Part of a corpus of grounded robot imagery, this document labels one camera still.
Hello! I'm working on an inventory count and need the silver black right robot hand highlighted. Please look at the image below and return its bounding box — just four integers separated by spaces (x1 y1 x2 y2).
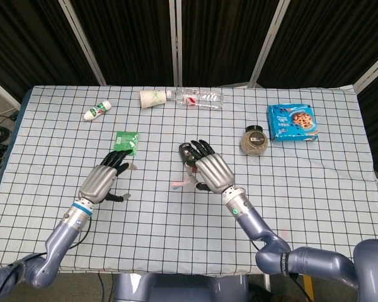
188 140 235 194

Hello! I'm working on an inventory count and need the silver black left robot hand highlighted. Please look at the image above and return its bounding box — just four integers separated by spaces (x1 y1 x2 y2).
78 149 137 204

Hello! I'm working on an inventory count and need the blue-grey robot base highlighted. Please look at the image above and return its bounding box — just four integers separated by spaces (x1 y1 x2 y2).
112 272 249 302

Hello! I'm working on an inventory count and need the black bottle red cap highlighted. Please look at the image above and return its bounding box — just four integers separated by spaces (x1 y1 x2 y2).
178 142 201 173

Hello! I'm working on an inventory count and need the green foil packet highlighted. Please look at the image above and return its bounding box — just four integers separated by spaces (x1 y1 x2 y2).
112 131 140 157

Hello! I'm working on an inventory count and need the glass jar black lid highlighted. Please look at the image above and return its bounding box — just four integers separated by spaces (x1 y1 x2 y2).
239 125 268 157

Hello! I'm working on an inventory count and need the white green yogurt bottle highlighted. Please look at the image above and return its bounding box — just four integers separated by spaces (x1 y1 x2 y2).
83 100 112 121

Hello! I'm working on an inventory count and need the checkered light blue tablecloth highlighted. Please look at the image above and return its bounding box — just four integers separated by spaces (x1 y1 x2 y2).
0 84 378 279

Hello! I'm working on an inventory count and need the clear plastic water bottle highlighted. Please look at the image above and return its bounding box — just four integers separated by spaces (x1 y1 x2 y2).
165 87 224 111

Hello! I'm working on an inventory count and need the blue cookie box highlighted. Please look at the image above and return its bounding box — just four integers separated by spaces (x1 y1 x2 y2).
266 104 319 142

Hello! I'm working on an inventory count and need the white paper cup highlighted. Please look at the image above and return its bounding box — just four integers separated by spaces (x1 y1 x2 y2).
139 89 168 109

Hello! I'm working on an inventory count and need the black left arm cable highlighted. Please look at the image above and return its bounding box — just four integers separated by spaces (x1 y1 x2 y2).
61 216 93 251

